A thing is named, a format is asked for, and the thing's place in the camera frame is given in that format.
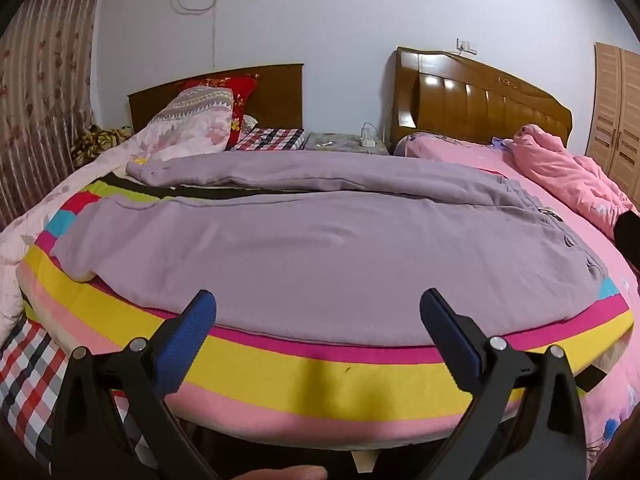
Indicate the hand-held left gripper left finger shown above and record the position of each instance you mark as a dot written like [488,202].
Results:
[187,340]

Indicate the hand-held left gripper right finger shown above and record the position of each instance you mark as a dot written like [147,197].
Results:
[450,340]

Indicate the purple pants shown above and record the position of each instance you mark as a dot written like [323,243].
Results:
[320,260]

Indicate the person's left hand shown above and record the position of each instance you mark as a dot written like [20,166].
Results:
[285,474]

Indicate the colourful striped blanket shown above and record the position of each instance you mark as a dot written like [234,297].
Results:
[325,385]

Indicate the plaid bed sheet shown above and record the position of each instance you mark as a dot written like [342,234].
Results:
[30,385]

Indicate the small purple cloth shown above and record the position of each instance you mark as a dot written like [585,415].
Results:
[499,141]

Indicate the pink floral quilt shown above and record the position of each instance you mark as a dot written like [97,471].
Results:
[190,125]

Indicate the white power strip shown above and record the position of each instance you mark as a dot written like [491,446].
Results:
[368,141]

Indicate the brown yellow patterned blanket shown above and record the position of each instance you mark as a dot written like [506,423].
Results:
[97,142]

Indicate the white dotted pillow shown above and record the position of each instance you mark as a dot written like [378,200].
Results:
[248,123]

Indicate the nightstand with floral cover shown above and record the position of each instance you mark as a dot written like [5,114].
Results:
[340,142]

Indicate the carved glossy wooden headboard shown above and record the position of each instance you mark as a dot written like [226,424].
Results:
[475,105]

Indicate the red floral pillow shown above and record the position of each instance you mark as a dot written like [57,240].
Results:
[240,95]

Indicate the plain wooden headboard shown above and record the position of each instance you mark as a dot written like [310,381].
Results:
[280,95]

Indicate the light wooden wardrobe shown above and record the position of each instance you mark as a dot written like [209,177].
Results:
[612,120]

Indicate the floral striped curtain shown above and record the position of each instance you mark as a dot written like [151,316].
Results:
[45,85]

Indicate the white wall socket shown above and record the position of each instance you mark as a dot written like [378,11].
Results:
[465,45]

